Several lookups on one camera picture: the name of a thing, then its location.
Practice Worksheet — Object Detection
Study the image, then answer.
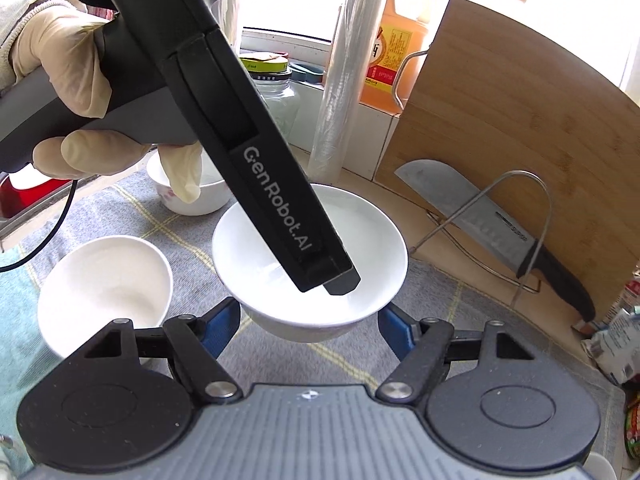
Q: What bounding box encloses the white ceramic bowl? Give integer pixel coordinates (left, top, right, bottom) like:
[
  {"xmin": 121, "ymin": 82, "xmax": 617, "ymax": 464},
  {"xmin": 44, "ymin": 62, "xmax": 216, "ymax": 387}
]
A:
[{"xmin": 212, "ymin": 184, "xmax": 408, "ymax": 342}]

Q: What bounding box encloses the left gloved hand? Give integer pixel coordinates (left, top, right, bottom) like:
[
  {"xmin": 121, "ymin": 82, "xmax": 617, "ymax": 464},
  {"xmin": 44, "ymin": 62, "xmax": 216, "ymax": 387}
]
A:
[{"xmin": 0, "ymin": 0, "xmax": 204, "ymax": 205}]

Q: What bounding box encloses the glass jar yellow lid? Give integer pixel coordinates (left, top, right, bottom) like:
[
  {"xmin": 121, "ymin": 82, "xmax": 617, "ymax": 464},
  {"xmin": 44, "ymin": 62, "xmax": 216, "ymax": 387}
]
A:
[{"xmin": 240, "ymin": 52, "xmax": 300, "ymax": 141}]

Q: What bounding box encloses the white patterned bowl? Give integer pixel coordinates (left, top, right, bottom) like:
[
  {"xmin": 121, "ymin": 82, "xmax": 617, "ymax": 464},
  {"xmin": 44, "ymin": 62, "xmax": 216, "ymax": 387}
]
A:
[{"xmin": 146, "ymin": 151, "xmax": 232, "ymax": 217}]

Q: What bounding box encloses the small white bowl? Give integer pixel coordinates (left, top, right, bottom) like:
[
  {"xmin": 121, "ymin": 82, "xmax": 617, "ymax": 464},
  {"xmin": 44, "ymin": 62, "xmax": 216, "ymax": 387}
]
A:
[{"xmin": 37, "ymin": 235, "xmax": 174, "ymax": 359}]

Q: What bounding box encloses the grey checked dish mat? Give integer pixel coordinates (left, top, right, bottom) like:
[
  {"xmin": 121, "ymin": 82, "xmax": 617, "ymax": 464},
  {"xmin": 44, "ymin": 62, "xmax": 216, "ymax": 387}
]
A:
[{"xmin": 24, "ymin": 172, "xmax": 625, "ymax": 457}]

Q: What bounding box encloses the teal towel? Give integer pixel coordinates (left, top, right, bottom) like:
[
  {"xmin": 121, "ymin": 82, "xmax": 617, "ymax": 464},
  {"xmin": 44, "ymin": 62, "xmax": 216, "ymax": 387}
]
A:
[{"xmin": 1, "ymin": 262, "xmax": 61, "ymax": 477}]

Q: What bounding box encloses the plastic wrap roll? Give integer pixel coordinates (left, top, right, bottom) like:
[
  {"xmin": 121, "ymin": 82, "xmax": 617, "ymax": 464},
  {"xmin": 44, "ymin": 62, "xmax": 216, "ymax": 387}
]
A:
[{"xmin": 307, "ymin": 0, "xmax": 386, "ymax": 184}]

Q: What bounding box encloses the white plastic food bag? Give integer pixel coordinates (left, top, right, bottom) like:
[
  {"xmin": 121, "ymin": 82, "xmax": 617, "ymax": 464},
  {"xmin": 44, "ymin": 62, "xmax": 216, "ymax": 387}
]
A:
[{"xmin": 582, "ymin": 306, "xmax": 639, "ymax": 386}]

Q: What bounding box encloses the orange cooking wine jug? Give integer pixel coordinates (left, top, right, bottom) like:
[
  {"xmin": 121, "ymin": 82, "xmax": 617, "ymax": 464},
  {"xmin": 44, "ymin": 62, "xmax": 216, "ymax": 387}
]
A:
[{"xmin": 360, "ymin": 0, "xmax": 427, "ymax": 115}]

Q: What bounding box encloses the wooden cutting board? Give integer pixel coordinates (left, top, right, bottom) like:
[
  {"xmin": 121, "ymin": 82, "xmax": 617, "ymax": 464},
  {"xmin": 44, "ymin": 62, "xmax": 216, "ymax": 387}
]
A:
[{"xmin": 374, "ymin": 0, "xmax": 639, "ymax": 314}]

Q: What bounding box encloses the green lid sauce jar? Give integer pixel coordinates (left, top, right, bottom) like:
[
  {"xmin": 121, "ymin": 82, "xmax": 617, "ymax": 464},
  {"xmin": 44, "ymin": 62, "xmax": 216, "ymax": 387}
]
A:
[{"xmin": 624, "ymin": 399, "xmax": 640, "ymax": 460}]

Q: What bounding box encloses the metal wire rack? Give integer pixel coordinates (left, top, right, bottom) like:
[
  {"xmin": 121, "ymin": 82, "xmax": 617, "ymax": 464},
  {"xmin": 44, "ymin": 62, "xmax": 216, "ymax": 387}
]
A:
[{"xmin": 395, "ymin": 159, "xmax": 549, "ymax": 307}]

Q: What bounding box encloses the black cable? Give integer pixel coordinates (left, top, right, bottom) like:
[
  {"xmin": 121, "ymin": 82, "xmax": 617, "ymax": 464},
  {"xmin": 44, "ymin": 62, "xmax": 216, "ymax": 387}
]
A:
[{"xmin": 0, "ymin": 179, "xmax": 80, "ymax": 274}]

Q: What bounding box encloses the kitchen knife black handle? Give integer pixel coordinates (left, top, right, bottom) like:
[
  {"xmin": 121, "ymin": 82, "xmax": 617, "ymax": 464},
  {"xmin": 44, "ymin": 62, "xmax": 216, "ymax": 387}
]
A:
[{"xmin": 392, "ymin": 159, "xmax": 598, "ymax": 323}]

